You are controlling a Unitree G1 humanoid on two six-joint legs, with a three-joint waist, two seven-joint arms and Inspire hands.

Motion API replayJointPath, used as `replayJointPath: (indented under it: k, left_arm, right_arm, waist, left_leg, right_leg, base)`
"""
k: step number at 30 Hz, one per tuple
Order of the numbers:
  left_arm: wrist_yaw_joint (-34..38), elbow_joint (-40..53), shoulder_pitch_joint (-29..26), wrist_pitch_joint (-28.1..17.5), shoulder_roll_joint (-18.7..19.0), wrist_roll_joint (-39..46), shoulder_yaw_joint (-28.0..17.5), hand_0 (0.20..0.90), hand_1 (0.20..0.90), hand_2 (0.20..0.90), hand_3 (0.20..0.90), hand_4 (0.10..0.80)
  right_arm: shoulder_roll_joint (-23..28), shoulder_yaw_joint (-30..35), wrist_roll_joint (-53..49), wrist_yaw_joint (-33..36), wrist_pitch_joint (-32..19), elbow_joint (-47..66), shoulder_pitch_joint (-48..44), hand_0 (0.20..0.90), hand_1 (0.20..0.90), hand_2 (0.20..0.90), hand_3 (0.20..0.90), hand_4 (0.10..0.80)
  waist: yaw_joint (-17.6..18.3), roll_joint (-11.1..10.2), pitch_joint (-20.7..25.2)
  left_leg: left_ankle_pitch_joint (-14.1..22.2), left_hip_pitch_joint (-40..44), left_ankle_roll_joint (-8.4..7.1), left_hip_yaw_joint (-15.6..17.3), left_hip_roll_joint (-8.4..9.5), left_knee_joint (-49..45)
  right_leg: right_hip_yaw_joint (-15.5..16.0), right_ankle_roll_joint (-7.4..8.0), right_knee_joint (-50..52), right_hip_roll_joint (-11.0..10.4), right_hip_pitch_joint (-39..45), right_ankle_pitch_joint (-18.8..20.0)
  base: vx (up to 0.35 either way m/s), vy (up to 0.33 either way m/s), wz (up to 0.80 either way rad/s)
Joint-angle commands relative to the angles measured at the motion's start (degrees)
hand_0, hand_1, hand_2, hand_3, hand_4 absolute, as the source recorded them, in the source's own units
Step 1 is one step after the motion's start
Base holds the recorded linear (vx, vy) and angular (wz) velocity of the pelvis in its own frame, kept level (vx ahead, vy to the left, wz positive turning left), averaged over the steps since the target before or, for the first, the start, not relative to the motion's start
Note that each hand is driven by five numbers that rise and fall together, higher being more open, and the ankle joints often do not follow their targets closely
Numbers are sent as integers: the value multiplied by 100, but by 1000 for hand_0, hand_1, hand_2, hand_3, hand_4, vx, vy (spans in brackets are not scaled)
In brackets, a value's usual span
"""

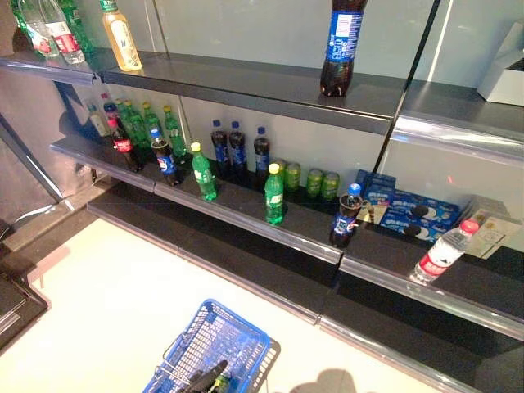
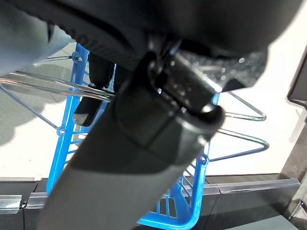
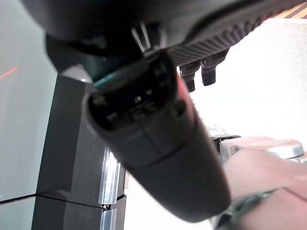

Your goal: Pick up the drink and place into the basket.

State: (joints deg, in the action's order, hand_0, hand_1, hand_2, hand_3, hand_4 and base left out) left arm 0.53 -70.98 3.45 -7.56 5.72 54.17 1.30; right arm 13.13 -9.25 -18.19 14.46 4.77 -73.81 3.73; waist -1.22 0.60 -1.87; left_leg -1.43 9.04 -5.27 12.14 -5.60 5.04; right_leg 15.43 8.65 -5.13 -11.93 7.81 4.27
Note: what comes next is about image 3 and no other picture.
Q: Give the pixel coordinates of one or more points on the silver right robot leg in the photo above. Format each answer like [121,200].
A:
[263,172]

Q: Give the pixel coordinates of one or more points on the black metal shelf board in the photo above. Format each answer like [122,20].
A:
[67,143]

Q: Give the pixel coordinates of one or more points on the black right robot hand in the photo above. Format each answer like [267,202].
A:
[156,143]

